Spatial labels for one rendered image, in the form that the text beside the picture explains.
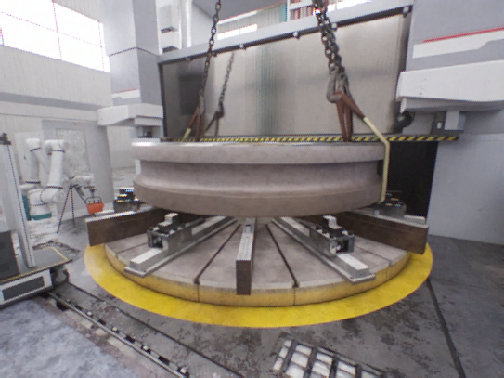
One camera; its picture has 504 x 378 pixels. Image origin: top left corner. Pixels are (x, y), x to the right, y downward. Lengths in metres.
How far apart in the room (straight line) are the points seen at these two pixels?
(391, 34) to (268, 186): 3.88
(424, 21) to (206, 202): 3.57
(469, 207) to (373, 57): 3.30
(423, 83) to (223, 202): 2.75
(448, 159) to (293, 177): 3.32
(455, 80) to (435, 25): 0.88
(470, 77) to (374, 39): 2.49
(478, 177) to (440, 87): 2.53
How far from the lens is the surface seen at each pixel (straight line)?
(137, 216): 4.11
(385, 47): 5.65
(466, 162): 5.63
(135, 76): 6.68
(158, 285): 3.20
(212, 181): 3.08
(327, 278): 2.84
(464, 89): 3.62
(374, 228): 3.95
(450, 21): 4.21
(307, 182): 3.11
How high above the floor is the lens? 1.76
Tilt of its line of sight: 11 degrees down
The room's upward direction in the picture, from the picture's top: straight up
